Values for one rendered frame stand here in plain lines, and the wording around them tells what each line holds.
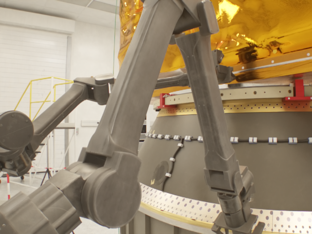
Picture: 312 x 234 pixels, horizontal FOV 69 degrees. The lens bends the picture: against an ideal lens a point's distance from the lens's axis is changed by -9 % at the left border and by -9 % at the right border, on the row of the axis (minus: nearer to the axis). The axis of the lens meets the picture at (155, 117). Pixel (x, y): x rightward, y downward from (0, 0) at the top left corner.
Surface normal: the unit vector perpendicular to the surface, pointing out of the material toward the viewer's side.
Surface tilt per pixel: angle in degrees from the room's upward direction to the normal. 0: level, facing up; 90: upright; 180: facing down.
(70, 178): 30
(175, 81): 129
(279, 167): 62
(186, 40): 112
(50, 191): 39
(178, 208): 43
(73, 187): 90
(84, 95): 105
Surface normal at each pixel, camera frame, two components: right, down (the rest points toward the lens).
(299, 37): -0.61, 0.65
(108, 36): 0.58, -0.03
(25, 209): 0.11, -0.74
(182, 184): -0.64, -0.49
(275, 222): -0.27, -0.75
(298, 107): -0.25, -0.51
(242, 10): -0.86, 0.00
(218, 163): -0.65, 0.35
